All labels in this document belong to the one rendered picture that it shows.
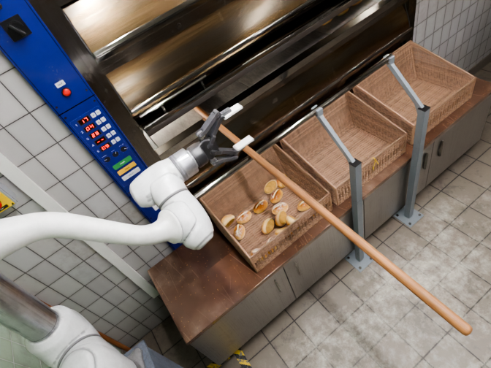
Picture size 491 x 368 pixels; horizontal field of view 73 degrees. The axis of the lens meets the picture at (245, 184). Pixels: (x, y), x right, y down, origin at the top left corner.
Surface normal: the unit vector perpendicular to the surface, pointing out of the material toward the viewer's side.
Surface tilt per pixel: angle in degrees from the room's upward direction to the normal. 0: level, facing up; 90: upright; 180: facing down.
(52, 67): 90
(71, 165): 90
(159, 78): 70
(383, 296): 0
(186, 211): 39
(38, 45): 90
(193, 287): 0
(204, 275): 0
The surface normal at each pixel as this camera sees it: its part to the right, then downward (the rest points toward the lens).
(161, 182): 0.07, -0.23
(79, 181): 0.55, 0.51
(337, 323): -0.27, -0.63
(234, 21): 0.43, 0.26
